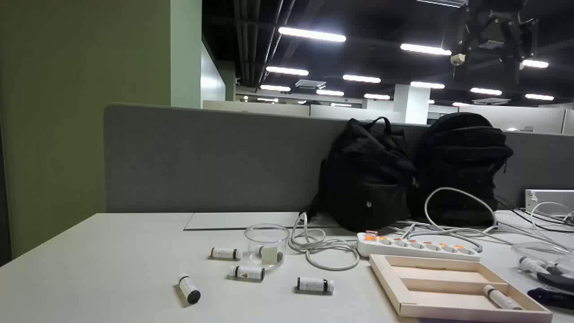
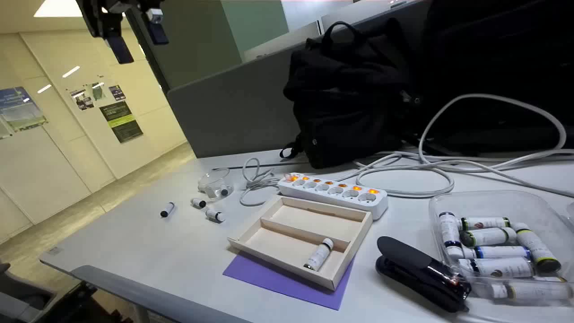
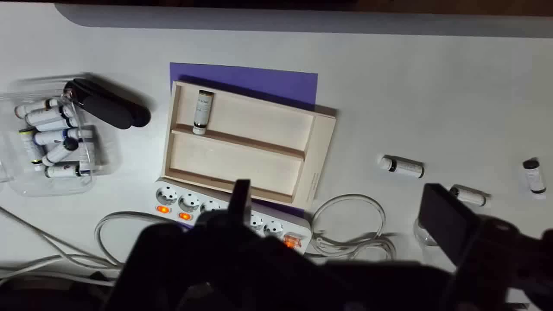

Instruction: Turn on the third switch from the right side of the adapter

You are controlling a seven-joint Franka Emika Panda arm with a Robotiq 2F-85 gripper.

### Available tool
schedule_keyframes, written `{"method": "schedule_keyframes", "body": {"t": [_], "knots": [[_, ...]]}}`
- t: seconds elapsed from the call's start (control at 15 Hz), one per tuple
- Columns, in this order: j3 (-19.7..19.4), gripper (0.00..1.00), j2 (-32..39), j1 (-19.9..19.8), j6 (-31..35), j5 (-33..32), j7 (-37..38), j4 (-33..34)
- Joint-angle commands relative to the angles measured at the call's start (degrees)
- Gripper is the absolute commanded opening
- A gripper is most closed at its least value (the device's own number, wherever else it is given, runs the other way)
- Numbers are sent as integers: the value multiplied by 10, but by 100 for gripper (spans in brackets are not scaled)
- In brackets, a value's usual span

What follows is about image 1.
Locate white power strip orange switches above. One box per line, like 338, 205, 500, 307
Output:
356, 234, 480, 263

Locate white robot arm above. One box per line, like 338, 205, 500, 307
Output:
449, 0, 537, 89

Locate black backpack left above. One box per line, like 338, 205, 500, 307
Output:
304, 117, 415, 232

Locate black backpack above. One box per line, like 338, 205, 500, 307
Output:
408, 114, 512, 229
304, 117, 415, 232

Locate clear plastic cup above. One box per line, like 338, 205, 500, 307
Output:
243, 223, 288, 263

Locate white small cube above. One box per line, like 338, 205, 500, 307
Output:
261, 248, 283, 266

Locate white cylinder far left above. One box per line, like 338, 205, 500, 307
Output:
207, 248, 240, 261

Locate white cylinder centre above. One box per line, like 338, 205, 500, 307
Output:
231, 266, 265, 282

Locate white cylinder right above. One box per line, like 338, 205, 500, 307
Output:
293, 277, 333, 295

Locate grey desk partition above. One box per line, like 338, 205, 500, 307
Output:
103, 107, 574, 212

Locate white cylinder black cap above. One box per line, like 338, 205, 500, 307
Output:
177, 275, 200, 306

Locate black backpack right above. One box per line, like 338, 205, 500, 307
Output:
408, 114, 512, 229

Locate white marker in tray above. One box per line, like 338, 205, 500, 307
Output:
482, 286, 519, 311

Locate white marker right edge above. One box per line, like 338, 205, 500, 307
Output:
518, 257, 562, 277

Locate black object right edge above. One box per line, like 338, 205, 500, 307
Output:
528, 273, 574, 311

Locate white coiled power cable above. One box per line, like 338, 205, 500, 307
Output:
286, 185, 574, 273

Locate wooden tray frame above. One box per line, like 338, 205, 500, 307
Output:
369, 255, 552, 323

